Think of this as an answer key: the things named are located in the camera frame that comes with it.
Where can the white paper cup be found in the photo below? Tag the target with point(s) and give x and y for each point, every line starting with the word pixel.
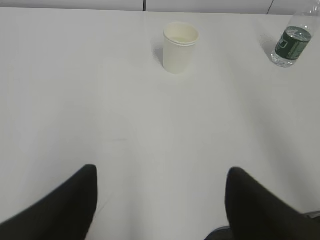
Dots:
pixel 179 42

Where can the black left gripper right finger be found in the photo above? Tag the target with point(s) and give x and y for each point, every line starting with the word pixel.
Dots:
pixel 254 213

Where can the clear green-label water bottle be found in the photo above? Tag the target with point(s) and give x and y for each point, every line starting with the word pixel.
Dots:
pixel 299 32

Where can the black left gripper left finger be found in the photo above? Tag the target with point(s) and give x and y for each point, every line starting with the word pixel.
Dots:
pixel 65 214

